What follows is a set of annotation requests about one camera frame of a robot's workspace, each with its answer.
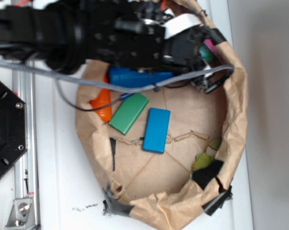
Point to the green plush frog toy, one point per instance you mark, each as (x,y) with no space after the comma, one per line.
(203,160)

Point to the metal corner bracket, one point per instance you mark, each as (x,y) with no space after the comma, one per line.
(22,216)

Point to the orange plastic carrot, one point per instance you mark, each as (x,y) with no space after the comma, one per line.
(103,99)

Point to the brown paper bag bin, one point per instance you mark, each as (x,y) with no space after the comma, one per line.
(160,189)

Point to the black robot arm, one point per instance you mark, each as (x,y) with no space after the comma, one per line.
(61,34)

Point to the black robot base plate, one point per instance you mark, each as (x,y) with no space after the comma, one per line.
(12,129)

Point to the blue wooden block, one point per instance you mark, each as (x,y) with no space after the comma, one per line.
(156,130)

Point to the blue plastic bottle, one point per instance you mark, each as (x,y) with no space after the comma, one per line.
(128,78)

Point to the aluminium extrusion rail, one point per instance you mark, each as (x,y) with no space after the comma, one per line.
(26,168)

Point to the green wooden block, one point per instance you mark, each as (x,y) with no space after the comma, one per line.
(128,112)

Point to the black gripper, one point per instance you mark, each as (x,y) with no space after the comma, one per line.
(139,34)

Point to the green foam ball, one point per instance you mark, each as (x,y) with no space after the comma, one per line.
(206,53)

